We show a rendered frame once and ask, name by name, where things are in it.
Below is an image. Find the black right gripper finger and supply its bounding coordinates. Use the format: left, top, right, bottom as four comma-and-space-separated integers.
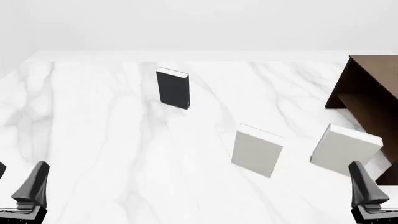
348, 160, 390, 211

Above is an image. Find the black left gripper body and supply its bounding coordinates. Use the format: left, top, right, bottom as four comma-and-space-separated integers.
0, 202, 48, 224

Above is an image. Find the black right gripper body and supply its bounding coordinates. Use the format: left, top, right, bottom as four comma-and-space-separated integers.
350, 202, 398, 224

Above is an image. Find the thick pale grey book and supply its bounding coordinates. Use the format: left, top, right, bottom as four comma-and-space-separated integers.
310, 123, 384, 177

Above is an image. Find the dark brown wooden shelf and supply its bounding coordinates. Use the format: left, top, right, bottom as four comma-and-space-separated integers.
324, 54, 398, 186

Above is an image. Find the slim pale grey book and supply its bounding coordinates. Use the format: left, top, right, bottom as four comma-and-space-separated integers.
231, 123, 285, 179

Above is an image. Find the black upright book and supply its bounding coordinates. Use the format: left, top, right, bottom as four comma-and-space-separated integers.
155, 67, 191, 110

